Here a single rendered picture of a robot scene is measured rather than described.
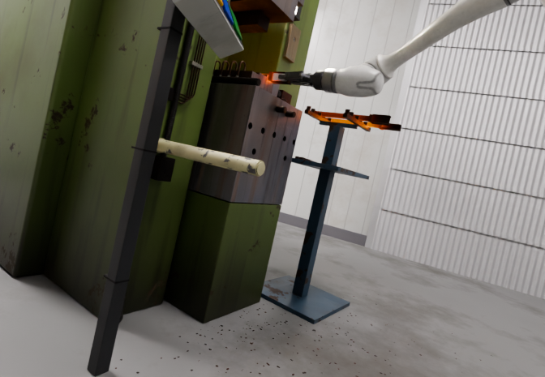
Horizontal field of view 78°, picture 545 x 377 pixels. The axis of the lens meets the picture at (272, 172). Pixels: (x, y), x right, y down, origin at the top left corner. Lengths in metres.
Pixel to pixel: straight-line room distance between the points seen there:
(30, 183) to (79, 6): 0.70
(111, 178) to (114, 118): 0.22
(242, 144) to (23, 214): 0.89
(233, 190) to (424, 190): 2.84
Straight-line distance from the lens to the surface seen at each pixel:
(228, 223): 1.30
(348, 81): 1.25
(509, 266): 4.00
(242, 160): 0.96
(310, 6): 2.04
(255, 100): 1.29
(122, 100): 1.34
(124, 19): 1.48
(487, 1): 1.15
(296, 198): 4.10
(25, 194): 1.62
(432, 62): 4.11
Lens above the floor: 0.63
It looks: 1 degrees down
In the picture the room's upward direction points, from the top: 13 degrees clockwise
